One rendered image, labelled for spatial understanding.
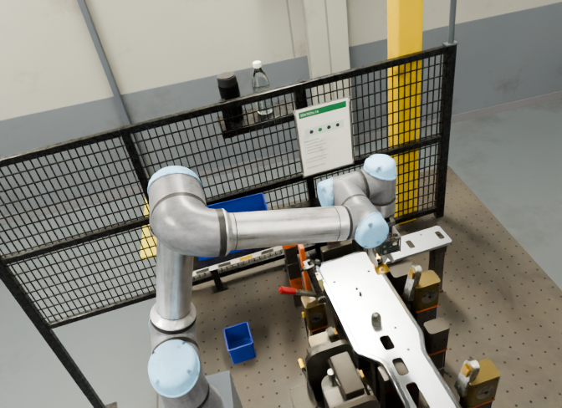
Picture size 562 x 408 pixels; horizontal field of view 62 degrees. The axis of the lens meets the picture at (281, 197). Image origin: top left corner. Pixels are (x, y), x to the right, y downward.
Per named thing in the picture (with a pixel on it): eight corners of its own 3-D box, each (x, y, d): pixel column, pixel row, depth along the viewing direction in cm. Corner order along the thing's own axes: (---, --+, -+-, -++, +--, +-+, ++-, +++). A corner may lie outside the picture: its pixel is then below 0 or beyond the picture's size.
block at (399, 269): (422, 319, 184) (425, 268, 167) (395, 328, 182) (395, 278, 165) (413, 306, 190) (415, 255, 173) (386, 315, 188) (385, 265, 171)
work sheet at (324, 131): (354, 164, 197) (349, 95, 178) (303, 178, 194) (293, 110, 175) (352, 161, 198) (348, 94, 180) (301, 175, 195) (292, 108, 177)
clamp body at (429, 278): (443, 344, 174) (450, 279, 153) (414, 354, 172) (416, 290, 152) (434, 330, 179) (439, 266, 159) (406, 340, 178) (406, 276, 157)
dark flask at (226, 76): (247, 120, 180) (237, 76, 169) (227, 125, 179) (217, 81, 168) (242, 112, 186) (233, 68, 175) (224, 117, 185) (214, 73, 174)
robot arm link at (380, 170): (355, 157, 114) (387, 148, 115) (357, 192, 121) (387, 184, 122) (369, 174, 108) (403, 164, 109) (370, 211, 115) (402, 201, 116)
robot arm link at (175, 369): (163, 421, 112) (145, 390, 104) (159, 374, 123) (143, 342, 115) (212, 404, 114) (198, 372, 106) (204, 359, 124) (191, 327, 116)
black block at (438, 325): (452, 379, 163) (459, 325, 145) (426, 388, 162) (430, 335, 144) (444, 366, 167) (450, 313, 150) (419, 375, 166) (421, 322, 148)
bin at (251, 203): (275, 242, 182) (270, 216, 174) (198, 262, 180) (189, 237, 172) (268, 216, 195) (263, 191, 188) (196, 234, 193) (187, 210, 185)
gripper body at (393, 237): (374, 260, 124) (374, 226, 117) (363, 239, 131) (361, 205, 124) (401, 252, 125) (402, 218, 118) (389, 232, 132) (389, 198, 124)
